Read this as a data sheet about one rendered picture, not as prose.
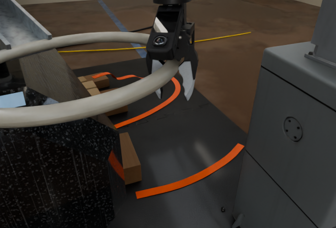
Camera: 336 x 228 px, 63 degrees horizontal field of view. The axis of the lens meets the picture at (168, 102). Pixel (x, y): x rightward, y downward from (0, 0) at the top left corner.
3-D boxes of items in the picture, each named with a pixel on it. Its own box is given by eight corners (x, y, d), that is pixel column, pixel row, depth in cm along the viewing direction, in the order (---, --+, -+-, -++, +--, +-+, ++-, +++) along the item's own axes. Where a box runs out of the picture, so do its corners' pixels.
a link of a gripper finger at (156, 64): (166, 89, 64) (174, 52, 60) (160, 101, 59) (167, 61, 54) (153, 85, 65) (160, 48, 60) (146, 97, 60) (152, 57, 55)
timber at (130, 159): (142, 180, 150) (140, 164, 144) (120, 186, 147) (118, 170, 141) (129, 146, 174) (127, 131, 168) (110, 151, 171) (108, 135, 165)
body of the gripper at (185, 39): (196, 49, 60) (196, -10, 54) (189, 63, 53) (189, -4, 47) (162, 48, 62) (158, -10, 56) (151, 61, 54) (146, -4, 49)
